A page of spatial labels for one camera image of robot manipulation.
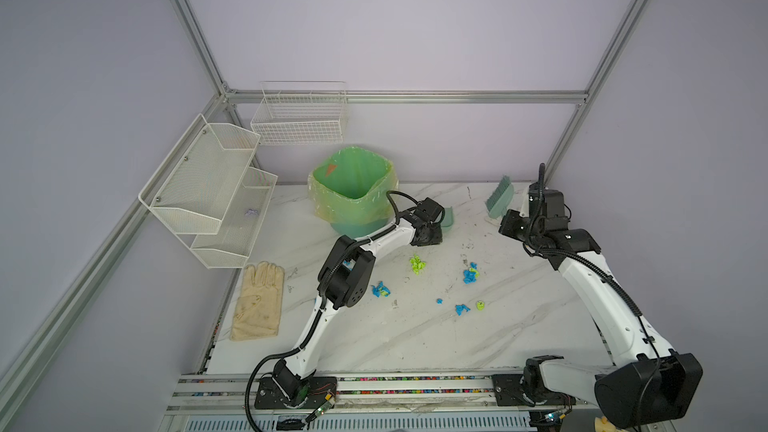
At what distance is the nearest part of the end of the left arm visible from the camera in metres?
0.77

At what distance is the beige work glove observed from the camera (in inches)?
33.6

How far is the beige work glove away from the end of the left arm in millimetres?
480
